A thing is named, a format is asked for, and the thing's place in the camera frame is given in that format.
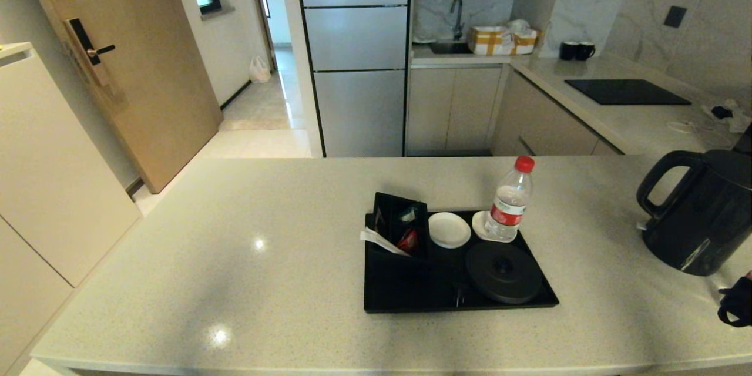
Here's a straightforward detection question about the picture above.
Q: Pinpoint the black condiment organizer box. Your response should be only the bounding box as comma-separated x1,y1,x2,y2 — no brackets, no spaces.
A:
367,191,434,281

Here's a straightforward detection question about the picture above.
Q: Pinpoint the dark kitchen faucet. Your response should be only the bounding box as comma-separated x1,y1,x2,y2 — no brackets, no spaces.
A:
449,0,466,41

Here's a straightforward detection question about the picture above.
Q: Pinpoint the white crumpled cloth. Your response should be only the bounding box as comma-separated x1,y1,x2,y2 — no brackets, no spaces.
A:
702,99,752,133

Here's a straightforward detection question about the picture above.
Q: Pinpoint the round black kettle base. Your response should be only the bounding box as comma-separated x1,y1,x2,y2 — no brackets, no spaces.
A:
466,241,544,305

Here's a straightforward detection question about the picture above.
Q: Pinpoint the white plastic bag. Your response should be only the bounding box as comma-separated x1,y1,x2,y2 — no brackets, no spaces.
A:
248,56,272,83

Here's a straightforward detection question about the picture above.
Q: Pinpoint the black rectangular serving tray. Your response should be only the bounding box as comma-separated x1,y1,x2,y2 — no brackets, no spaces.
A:
363,210,560,314

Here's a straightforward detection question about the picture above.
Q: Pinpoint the black induction cooktop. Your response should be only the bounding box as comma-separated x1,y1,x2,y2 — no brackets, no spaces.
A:
564,79,693,106

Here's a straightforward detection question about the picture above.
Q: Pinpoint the steel kitchen sink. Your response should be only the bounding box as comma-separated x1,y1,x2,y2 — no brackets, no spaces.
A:
429,40,474,55

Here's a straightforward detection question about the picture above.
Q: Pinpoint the black electronic door lock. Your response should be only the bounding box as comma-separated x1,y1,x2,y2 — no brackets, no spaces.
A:
63,16,116,88

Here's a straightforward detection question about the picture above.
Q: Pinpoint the cardboard box with yellow tape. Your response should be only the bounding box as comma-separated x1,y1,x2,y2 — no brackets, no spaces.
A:
468,25,538,56

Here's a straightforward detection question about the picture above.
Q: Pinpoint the white round coaster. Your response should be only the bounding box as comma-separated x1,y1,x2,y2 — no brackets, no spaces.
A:
428,212,472,249
472,210,519,243

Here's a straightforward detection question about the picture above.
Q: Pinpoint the white paper stick sachet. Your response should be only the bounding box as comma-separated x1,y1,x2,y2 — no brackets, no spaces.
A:
360,227,412,257

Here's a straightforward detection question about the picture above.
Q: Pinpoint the black electric kettle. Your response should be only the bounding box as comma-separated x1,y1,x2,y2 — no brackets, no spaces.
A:
636,150,752,276

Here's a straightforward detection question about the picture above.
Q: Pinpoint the clear water bottle red cap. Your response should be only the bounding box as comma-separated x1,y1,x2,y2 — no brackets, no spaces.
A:
485,156,536,241

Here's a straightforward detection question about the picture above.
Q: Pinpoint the silver refrigerator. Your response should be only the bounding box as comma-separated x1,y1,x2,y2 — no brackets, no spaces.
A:
294,0,412,158

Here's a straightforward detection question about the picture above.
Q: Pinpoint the light wooden door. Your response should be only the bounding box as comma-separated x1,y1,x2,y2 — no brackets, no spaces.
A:
16,0,224,194

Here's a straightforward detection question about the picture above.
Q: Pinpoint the beige kitchen base cabinet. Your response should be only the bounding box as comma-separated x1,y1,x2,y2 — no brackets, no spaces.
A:
405,65,623,157

